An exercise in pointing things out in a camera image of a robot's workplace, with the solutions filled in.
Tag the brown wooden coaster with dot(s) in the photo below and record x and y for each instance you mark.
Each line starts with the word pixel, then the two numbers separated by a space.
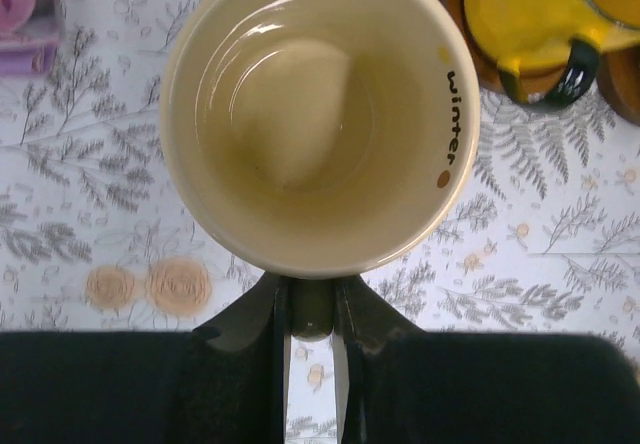
pixel 480 54
pixel 618 82

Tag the pink folded cloth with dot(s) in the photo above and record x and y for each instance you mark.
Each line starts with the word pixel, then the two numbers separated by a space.
pixel 31 33

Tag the yellow glass mug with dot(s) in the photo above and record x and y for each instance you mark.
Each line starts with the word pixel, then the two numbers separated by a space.
pixel 548 52

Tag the brown wooden coaster left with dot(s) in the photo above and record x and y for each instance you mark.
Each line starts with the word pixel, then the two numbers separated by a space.
pixel 480 54

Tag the cream ceramic mug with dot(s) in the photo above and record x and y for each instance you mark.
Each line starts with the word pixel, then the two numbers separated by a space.
pixel 319 139

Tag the brown wooden coaster middle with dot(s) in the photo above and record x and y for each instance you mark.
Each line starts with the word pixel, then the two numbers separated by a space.
pixel 618 82

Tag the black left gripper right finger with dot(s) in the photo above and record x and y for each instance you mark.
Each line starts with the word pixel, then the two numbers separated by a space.
pixel 408 385

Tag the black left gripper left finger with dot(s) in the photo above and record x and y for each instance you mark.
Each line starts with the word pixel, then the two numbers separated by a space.
pixel 222 382

